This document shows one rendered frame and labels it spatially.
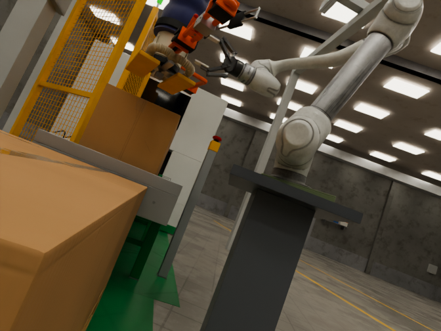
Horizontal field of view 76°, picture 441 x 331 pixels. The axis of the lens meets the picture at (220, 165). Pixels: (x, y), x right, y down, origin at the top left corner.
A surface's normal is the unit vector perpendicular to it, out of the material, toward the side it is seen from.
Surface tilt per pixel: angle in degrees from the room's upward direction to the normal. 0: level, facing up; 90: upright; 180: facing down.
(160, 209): 90
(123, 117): 90
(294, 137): 98
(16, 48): 90
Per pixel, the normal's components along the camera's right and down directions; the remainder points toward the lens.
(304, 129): -0.36, -0.07
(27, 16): 0.22, -0.05
